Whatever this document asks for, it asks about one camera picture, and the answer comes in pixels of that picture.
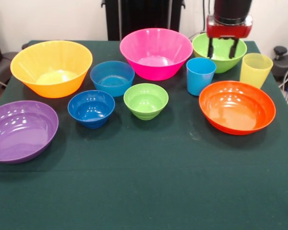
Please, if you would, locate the shallow purple plastic bowl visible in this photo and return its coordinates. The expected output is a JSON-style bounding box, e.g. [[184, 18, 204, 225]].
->
[[0, 100, 59, 164]]

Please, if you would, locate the large yellow plastic bowl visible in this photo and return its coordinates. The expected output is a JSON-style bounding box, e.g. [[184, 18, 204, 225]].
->
[[10, 40, 94, 99]]

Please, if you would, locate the light blue plastic cup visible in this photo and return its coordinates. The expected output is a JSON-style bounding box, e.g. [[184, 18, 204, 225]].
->
[[186, 57, 217, 97]]

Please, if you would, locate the translucent yellow plastic cup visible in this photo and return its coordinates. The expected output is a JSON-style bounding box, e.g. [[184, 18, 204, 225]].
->
[[239, 53, 274, 90]]

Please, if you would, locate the small dark blue bowl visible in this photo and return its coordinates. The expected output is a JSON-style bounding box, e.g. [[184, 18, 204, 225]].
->
[[67, 90, 116, 129]]

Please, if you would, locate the shallow orange plastic bowl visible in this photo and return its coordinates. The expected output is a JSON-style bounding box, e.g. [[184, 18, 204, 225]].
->
[[198, 80, 276, 136]]

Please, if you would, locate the translucent light blue bowl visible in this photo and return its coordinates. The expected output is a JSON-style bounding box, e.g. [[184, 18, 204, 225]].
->
[[90, 60, 135, 98]]

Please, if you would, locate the black knob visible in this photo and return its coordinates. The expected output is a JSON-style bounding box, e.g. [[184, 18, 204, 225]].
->
[[273, 46, 288, 60]]

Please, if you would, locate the large pink plastic bowl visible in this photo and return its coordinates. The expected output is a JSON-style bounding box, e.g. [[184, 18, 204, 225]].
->
[[119, 28, 194, 81]]

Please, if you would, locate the large green plastic bowl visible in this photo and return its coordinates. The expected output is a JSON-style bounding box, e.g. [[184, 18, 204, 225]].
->
[[192, 33, 248, 74]]

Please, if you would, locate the small green plastic bowl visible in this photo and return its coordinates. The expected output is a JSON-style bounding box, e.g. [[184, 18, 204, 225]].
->
[[123, 83, 169, 120]]

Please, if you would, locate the dark green tablecloth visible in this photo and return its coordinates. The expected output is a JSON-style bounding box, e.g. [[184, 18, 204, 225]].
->
[[0, 40, 288, 230]]

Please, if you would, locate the black round base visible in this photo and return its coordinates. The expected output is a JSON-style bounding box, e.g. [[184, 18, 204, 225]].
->
[[271, 53, 288, 84]]

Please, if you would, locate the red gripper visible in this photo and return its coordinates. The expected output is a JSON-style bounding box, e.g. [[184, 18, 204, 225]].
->
[[206, 14, 253, 59]]

